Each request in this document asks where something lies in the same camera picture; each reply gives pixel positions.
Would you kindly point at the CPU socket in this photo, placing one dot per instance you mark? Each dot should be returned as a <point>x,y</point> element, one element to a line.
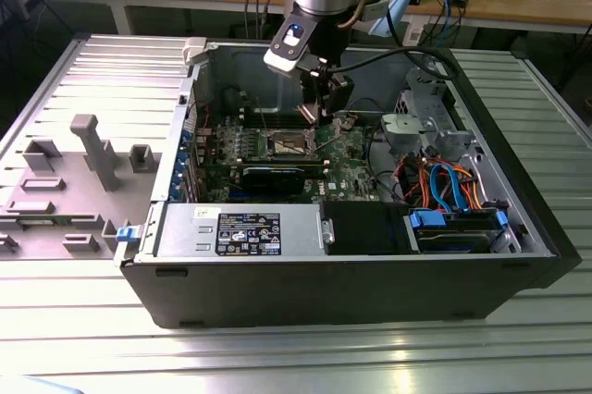
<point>287,144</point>

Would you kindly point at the grey parts rack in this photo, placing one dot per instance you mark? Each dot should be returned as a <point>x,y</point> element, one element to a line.
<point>69,200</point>

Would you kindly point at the metal drive cage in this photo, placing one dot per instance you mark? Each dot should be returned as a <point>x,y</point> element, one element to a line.
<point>435,121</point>

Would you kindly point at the black graphics card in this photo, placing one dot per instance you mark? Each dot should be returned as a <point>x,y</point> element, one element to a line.
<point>273,180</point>

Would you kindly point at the black PC case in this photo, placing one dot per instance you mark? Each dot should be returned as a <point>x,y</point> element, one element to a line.
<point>324,292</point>

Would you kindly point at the round coin battery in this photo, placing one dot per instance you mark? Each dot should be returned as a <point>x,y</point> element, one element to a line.
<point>348,124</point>

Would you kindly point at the metal cage bracket plate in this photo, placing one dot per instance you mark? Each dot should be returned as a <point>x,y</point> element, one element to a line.
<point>402,125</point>

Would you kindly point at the green motherboard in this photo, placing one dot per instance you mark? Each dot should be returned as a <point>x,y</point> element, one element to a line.
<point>344,167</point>

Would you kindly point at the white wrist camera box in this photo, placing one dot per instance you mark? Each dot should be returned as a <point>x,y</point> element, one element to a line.
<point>282,58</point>

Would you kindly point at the hard disk in blue carrier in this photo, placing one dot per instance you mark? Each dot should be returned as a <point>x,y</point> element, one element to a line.
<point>444,239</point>

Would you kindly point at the blue plastic clip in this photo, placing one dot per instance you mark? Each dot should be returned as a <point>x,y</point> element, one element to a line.
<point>127,234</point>

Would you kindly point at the silver CPU plate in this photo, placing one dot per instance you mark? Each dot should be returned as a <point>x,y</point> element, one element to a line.
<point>307,113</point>

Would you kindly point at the black RAM slot bank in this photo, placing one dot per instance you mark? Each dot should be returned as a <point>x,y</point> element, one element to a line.
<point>259,160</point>
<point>252,120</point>

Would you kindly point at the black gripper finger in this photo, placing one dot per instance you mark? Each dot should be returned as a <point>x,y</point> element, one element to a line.
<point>323,98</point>

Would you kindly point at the grey case latch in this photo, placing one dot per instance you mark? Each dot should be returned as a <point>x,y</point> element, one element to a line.
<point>194,49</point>

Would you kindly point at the silver power supply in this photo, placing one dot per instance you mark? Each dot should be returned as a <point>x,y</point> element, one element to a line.
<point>185,232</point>

